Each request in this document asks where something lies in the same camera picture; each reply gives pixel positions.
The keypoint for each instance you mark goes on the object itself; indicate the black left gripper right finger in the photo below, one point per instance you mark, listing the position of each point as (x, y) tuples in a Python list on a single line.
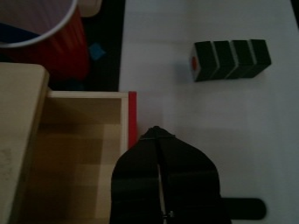
[(191, 180)]

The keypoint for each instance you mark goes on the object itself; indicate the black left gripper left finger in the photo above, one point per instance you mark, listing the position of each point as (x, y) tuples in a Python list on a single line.
[(133, 180)]

